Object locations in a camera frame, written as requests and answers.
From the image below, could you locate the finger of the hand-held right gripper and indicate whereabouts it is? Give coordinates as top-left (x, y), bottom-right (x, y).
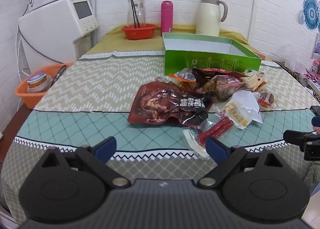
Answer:
top-left (283, 130), bottom-right (320, 161)
top-left (310, 105), bottom-right (320, 127)

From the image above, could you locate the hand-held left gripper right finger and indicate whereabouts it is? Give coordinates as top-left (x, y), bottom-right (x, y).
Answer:
top-left (197, 136), bottom-right (283, 187)

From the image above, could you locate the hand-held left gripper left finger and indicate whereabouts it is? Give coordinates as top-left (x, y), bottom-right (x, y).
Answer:
top-left (40, 136), bottom-right (132, 188)

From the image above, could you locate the red sausage stick packet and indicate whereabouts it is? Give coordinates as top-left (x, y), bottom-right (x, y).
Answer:
top-left (194, 116), bottom-right (235, 144)

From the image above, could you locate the white green-edged snack packet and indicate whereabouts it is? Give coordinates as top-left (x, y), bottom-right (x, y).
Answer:
top-left (182, 129), bottom-right (210, 160)

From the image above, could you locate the white yellow-print snack packet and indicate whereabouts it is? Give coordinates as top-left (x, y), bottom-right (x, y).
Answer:
top-left (224, 90), bottom-right (263, 129)

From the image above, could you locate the small red snack packet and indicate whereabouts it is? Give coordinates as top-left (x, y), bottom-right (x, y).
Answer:
top-left (257, 91), bottom-right (276, 108)

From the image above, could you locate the large red black snack bag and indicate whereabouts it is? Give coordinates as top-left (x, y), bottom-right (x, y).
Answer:
top-left (127, 81), bottom-right (217, 126)

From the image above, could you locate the cream biscuit packet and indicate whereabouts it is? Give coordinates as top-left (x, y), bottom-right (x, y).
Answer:
top-left (240, 70), bottom-right (268, 92)

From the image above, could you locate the clear orange-edged nut packet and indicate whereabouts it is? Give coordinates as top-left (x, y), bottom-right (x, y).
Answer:
top-left (169, 68), bottom-right (198, 87)

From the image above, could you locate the green cardboard box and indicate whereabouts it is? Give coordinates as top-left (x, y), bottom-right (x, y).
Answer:
top-left (162, 32), bottom-right (262, 76)

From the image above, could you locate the pile of pink sticks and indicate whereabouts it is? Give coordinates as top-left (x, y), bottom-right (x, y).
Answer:
top-left (301, 68), bottom-right (320, 82)

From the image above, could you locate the leopard print cloth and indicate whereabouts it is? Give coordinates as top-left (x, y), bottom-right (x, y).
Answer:
top-left (272, 60), bottom-right (315, 94)

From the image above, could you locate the patterned tablecloth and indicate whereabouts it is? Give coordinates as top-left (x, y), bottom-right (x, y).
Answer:
top-left (0, 49), bottom-right (320, 222)

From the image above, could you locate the metal pan lid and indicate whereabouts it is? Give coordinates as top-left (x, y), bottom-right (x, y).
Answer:
top-left (53, 65), bottom-right (67, 87)

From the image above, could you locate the orange plastic basin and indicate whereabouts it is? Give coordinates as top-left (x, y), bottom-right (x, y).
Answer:
top-left (14, 62), bottom-right (74, 109)

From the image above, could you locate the jar with striped lid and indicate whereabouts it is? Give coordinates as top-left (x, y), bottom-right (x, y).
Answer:
top-left (26, 71), bottom-right (52, 94)

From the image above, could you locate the red plastic basket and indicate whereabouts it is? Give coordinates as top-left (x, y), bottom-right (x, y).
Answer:
top-left (121, 23), bottom-right (158, 40)

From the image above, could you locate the white machine with screen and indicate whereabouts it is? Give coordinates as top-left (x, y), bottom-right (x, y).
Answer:
top-left (18, 0), bottom-right (100, 70)

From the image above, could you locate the cream thermos jug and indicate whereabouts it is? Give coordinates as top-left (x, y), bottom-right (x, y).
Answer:
top-left (195, 0), bottom-right (229, 37)

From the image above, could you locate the glass pitcher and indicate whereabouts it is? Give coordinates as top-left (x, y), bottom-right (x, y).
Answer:
top-left (127, 0), bottom-right (146, 28)

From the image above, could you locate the pink bottle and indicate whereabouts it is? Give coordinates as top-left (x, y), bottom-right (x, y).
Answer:
top-left (160, 0), bottom-right (174, 36)

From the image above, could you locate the purple wall picture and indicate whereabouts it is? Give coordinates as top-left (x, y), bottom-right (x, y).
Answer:
top-left (311, 33), bottom-right (320, 59)

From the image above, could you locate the large blue round wall decoration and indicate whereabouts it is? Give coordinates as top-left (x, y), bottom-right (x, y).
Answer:
top-left (302, 0), bottom-right (320, 31)

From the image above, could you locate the grey hose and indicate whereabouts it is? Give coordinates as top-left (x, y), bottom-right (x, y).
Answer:
top-left (17, 24), bottom-right (66, 65)

